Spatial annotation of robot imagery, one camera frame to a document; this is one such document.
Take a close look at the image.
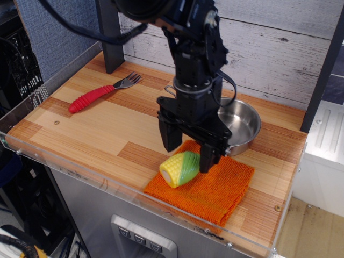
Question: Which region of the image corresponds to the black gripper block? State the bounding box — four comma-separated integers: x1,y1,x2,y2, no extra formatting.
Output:
156,88,232,173

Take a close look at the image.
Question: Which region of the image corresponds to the yellow green toy corn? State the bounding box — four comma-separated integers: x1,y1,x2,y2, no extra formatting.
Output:
159,151,200,188

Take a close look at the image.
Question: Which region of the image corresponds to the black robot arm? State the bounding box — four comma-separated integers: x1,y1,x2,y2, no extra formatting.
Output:
114,1,231,173

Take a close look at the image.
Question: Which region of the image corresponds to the stainless steel pot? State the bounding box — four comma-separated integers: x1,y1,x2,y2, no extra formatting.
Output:
164,85,262,157

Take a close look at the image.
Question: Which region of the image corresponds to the orange knitted cloth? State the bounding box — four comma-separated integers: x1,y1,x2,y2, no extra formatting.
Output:
144,140,255,227

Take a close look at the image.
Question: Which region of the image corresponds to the silver dispenser button panel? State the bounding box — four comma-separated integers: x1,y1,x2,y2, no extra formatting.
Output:
111,214,178,257

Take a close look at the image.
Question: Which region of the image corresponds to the stainless steel cabinet front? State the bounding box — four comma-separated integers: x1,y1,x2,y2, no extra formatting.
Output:
52,169,248,257

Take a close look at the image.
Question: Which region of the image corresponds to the white metal side unit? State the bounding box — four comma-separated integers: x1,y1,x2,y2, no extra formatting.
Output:
292,101,343,216

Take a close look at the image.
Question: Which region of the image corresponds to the black equipment rack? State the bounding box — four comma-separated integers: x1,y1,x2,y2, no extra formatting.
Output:
1,1,43,116

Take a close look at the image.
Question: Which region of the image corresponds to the red handled fork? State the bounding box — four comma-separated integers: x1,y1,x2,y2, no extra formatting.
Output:
69,72,141,113

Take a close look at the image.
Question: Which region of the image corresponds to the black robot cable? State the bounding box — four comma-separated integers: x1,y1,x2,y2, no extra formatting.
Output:
37,0,148,46

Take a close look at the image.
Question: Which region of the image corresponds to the dark grey left post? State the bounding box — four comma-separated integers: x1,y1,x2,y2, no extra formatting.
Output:
95,0,125,75

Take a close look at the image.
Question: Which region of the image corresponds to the dark grey post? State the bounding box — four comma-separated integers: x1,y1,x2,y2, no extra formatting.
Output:
300,8,343,133
95,0,125,75

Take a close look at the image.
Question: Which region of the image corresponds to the dark grey right post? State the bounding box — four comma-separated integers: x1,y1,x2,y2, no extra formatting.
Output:
300,8,343,133

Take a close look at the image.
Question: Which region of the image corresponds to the clear acrylic guard rail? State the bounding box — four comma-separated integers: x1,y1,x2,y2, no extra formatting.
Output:
1,43,306,257

